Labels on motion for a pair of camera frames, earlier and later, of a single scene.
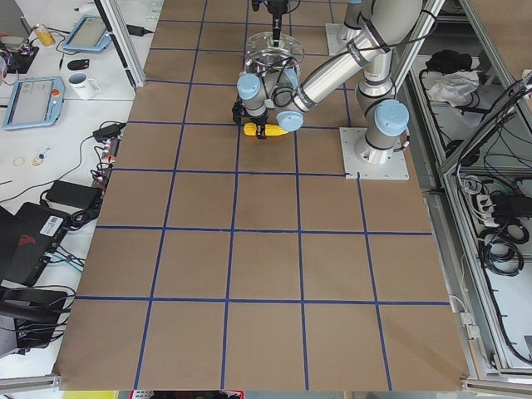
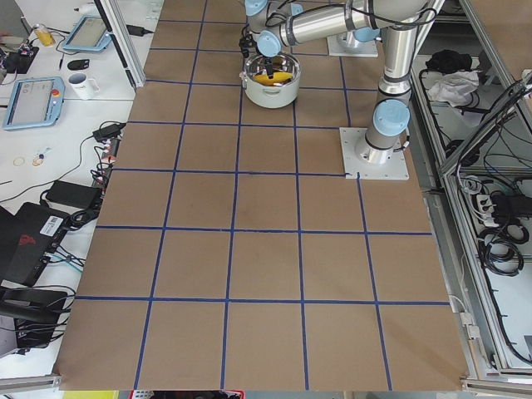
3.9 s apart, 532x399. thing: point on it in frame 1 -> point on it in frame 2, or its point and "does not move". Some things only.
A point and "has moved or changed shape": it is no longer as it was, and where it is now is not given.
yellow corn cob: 250,130 has moved or changed shape
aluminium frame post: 124,40 does not move
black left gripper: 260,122 -> 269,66
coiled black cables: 499,249 does not move
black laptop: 27,238 does not move
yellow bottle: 45,36 does not move
